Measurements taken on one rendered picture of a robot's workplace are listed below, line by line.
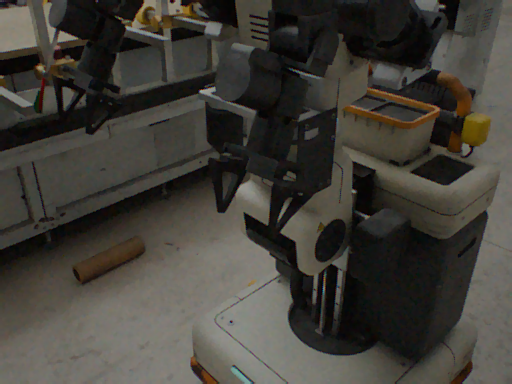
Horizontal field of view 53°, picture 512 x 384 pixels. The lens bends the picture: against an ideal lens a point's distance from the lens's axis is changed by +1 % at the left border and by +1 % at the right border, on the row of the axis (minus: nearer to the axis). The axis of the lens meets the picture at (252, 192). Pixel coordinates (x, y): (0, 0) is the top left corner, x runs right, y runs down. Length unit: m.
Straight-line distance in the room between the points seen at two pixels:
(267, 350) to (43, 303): 1.03
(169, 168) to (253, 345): 1.39
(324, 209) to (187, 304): 1.10
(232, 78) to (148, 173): 2.05
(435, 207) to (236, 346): 0.67
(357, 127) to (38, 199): 1.48
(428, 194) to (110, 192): 1.66
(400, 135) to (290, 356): 0.67
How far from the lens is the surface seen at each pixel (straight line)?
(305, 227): 1.03
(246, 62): 0.59
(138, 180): 2.57
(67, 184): 2.41
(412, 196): 1.21
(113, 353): 1.91
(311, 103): 0.92
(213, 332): 1.53
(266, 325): 1.54
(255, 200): 1.11
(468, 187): 1.24
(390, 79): 0.85
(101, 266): 2.21
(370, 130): 1.28
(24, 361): 1.99
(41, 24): 1.92
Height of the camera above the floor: 1.36
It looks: 30 degrees down
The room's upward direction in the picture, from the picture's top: straight up
